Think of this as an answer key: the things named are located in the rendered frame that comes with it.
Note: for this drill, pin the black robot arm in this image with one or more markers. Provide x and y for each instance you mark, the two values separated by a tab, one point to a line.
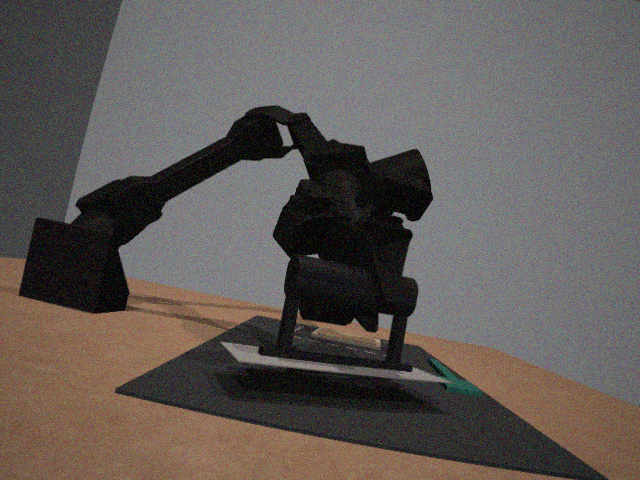
125	207

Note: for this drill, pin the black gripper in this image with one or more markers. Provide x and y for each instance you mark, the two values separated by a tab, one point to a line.
373	239

